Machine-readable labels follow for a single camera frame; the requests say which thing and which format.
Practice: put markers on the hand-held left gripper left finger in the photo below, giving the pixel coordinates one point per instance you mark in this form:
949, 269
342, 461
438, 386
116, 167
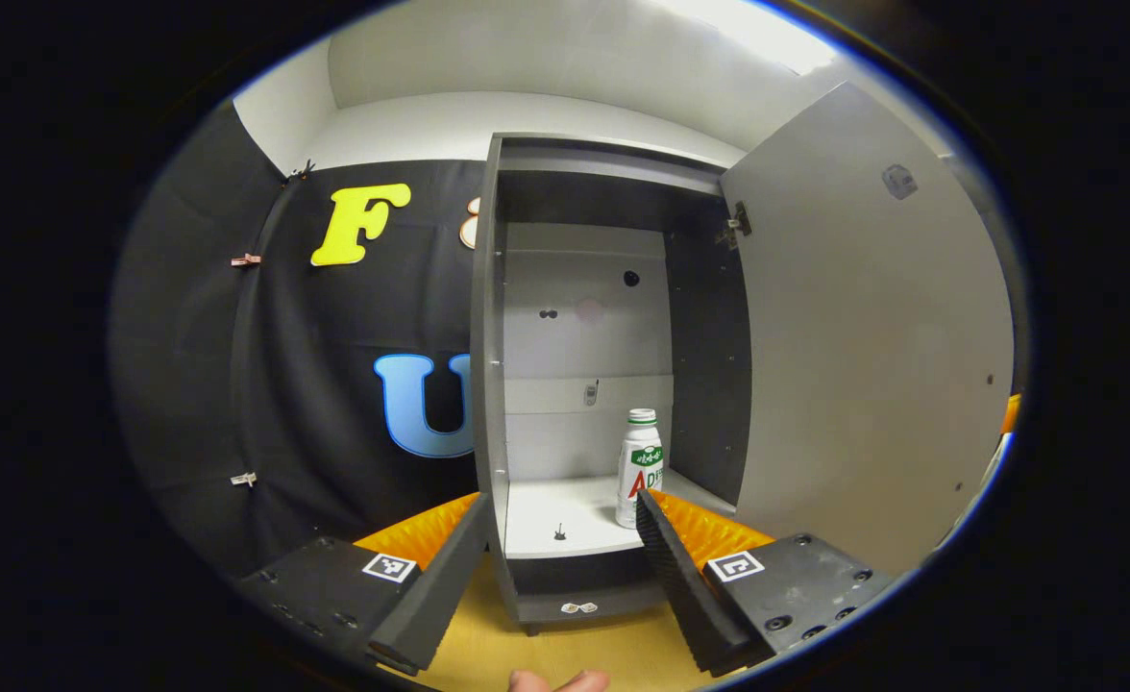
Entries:
440, 586

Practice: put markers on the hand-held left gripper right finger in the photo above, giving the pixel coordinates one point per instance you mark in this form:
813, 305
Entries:
690, 605

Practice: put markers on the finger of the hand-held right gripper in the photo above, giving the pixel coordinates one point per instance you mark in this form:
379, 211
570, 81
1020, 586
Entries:
1011, 413

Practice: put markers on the white bottle with green label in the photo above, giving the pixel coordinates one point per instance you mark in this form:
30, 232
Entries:
638, 461

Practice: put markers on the beige cabinet door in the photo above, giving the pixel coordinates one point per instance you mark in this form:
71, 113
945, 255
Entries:
863, 336

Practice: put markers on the white cabinet shelf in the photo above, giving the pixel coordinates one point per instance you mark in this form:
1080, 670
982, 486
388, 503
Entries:
565, 500

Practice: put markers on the grey cabinet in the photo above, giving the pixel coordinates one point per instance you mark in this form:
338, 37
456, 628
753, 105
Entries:
575, 336

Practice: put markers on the metal door hinge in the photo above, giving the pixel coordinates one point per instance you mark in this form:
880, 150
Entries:
738, 223

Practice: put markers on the white clip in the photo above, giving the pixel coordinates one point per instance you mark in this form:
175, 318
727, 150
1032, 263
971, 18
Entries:
243, 479

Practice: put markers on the black backdrop cloth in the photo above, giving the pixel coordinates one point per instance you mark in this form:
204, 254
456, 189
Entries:
181, 336
334, 384

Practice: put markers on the pink clip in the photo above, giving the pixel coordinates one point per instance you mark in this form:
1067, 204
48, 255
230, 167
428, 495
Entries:
246, 259

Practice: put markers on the black clip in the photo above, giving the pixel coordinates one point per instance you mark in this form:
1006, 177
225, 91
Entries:
302, 171

